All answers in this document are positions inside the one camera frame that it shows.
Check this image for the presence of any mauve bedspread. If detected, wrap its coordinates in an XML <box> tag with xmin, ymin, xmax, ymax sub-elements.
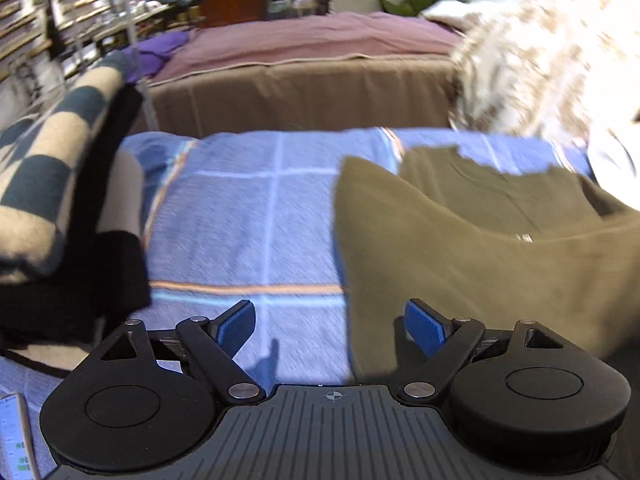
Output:
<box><xmin>149</xmin><ymin>10</ymin><xmax>467</xmax><ymax>87</ymax></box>

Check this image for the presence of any metal shelf rack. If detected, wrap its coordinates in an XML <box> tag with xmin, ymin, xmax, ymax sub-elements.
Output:
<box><xmin>0</xmin><ymin>0</ymin><xmax>202</xmax><ymax>92</ymax></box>

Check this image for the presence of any black cloth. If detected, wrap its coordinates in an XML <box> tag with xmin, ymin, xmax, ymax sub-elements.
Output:
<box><xmin>0</xmin><ymin>81</ymin><xmax>154</xmax><ymax>352</ymax></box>

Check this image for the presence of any purple cloth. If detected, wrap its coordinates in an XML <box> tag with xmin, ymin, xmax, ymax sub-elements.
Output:
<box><xmin>121</xmin><ymin>30</ymin><xmax>194</xmax><ymax>84</ymax></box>

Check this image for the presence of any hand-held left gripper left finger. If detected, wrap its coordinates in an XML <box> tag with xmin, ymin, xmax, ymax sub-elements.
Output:
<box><xmin>80</xmin><ymin>299</ymin><xmax>268</xmax><ymax>406</ymax></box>

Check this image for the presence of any beige cloth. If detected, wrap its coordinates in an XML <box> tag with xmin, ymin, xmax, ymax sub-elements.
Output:
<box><xmin>96</xmin><ymin>151</ymin><xmax>147</xmax><ymax>242</ymax></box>

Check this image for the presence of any cream floral quilt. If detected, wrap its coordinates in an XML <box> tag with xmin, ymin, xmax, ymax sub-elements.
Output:
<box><xmin>419</xmin><ymin>0</ymin><xmax>640</xmax><ymax>142</ymax></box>

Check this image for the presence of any olive green hoodie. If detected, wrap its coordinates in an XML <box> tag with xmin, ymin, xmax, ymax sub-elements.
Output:
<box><xmin>332</xmin><ymin>144</ymin><xmax>640</xmax><ymax>387</ymax></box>

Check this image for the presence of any brown bed skirt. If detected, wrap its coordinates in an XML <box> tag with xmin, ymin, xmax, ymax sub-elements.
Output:
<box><xmin>146</xmin><ymin>51</ymin><xmax>464</xmax><ymax>139</ymax></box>

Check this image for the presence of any white phone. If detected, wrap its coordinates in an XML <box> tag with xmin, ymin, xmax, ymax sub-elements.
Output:
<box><xmin>0</xmin><ymin>393</ymin><xmax>42</xmax><ymax>480</ymax></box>

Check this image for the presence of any blue plaid bed sheet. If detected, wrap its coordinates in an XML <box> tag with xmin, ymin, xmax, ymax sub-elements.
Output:
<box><xmin>0</xmin><ymin>127</ymin><xmax>601</xmax><ymax>480</ymax></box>

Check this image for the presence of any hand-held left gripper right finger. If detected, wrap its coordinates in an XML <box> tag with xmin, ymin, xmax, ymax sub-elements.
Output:
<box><xmin>396</xmin><ymin>298</ymin><xmax>568</xmax><ymax>406</ymax></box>

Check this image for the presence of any white cloth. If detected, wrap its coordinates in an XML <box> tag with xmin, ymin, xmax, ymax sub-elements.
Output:
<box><xmin>586</xmin><ymin>124</ymin><xmax>640</xmax><ymax>212</ymax></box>

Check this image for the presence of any blue and cream checkered blanket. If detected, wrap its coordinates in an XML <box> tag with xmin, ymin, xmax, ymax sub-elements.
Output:
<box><xmin>0</xmin><ymin>51</ymin><xmax>134</xmax><ymax>282</ymax></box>

